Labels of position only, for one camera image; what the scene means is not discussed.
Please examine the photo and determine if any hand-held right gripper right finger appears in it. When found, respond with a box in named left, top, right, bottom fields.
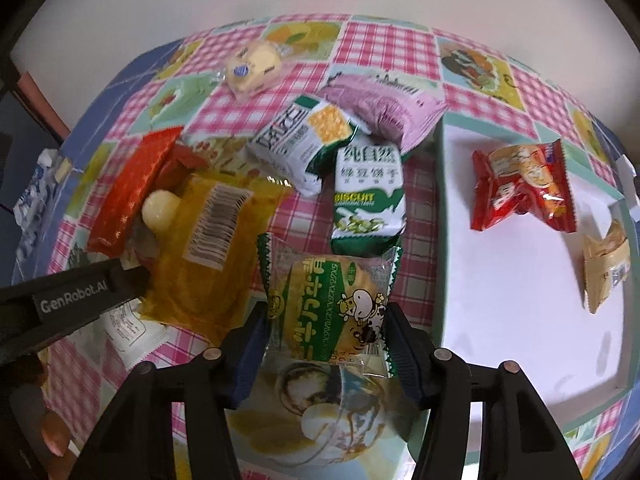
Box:
left=382, top=302, right=583, bottom=480

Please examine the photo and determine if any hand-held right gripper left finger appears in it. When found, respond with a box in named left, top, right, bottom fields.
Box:
left=70, top=302, right=271, bottom=480

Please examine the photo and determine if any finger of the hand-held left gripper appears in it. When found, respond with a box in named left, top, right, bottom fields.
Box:
left=106, top=258, right=152, bottom=315

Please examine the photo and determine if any yellow barcode snack packet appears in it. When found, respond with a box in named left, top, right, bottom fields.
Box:
left=136, top=172, right=295, bottom=347

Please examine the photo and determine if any green cow snack packet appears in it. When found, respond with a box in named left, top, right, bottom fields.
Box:
left=256, top=233, right=404, bottom=378

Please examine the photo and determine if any white tray with green rim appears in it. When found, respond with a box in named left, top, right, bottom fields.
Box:
left=432, top=111, right=640, bottom=437

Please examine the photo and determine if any green bean biscuit packet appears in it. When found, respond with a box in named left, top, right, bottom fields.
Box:
left=330, top=145, right=407, bottom=257

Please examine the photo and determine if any red biscuit packet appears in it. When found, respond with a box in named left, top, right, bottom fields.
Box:
left=471, top=139, right=579, bottom=234

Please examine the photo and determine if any green white walnut biscuit packet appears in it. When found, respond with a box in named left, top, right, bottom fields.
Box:
left=247, top=95, right=359, bottom=197

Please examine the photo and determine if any tan snack packet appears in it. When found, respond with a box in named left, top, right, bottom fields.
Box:
left=581, top=218, right=632, bottom=314

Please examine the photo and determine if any person's left hand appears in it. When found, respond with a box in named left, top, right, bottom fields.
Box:
left=40, top=407, right=69, bottom=461

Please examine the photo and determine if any white labelled flat packet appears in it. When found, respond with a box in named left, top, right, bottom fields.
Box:
left=99, top=304, right=168, bottom=367

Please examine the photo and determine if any round pale candy ball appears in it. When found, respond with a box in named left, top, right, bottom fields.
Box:
left=141, top=189, right=182, bottom=234

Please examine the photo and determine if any red gold-star snack packet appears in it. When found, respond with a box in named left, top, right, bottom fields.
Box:
left=87, top=127, right=184, bottom=257

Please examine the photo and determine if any crumpled white blue wrapper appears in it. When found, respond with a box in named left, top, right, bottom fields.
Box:
left=14, top=149, right=72, bottom=233

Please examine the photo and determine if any dark furniture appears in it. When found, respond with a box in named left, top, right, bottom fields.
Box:
left=0, top=57, right=72, bottom=213

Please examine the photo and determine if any blue plaid cloth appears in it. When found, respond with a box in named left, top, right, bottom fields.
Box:
left=11, top=42, right=186, bottom=281

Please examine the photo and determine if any yellow cake in clear wrapper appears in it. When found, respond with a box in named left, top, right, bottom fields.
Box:
left=214, top=40, right=284, bottom=101

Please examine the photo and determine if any pink snack packet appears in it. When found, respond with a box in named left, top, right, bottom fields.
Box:
left=319, top=72, right=449, bottom=154

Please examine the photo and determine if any pink checkered printed tablecloth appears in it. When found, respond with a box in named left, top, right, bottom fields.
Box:
left=11, top=12, right=640, bottom=480

